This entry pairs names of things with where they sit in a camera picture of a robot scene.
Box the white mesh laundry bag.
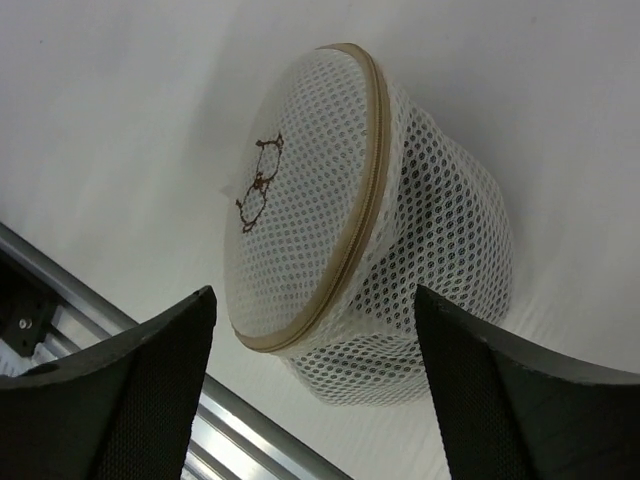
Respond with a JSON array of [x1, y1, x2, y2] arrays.
[[224, 43, 513, 406]]

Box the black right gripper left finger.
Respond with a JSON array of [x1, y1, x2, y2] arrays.
[[1, 286, 217, 479]]

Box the aluminium mounting rail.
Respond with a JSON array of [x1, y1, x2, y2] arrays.
[[1, 228, 343, 479]]

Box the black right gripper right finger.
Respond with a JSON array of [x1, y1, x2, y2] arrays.
[[414, 286, 639, 479]]

